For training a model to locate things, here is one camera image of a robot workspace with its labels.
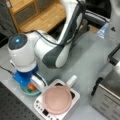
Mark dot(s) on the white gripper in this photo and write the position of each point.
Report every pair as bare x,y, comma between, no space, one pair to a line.
38,82

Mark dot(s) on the orange toy carrot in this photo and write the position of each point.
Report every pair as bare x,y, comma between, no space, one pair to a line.
31,87

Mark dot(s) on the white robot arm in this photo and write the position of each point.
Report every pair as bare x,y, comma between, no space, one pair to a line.
25,48

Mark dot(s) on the white induction cooker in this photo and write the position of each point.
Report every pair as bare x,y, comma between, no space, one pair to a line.
38,104

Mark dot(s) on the wooden cabinet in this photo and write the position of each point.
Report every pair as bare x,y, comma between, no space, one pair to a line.
36,14

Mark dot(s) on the silver toaster oven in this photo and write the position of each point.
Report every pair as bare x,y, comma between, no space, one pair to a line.
106,92

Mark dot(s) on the pink pan with white handle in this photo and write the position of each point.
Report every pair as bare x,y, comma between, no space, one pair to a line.
57,99

